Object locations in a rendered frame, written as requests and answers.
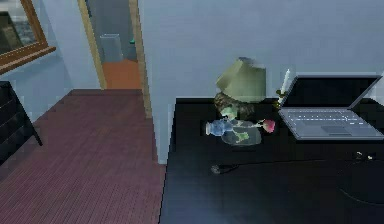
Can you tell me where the pink flower green stem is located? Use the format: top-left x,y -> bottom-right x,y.
232,118 -> 277,143

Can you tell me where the wooden framed window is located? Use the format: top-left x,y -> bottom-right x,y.
0,0 -> 57,75

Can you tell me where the grey open laptop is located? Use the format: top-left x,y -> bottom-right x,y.
277,73 -> 384,141

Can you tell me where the black table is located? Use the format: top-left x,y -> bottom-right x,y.
159,96 -> 384,224

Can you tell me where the green shade table lamp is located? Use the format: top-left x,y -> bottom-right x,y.
213,56 -> 268,122

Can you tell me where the grey bin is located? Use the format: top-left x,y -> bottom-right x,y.
99,33 -> 124,64

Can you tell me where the black chest of drawers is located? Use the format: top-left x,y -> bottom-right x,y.
0,80 -> 44,167

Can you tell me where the white candle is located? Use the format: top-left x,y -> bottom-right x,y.
275,68 -> 291,109

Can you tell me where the blue vase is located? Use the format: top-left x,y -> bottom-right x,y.
204,118 -> 240,137

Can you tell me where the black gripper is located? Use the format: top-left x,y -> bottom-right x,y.
335,159 -> 384,205

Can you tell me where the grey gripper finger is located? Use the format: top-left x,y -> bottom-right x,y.
210,160 -> 338,175

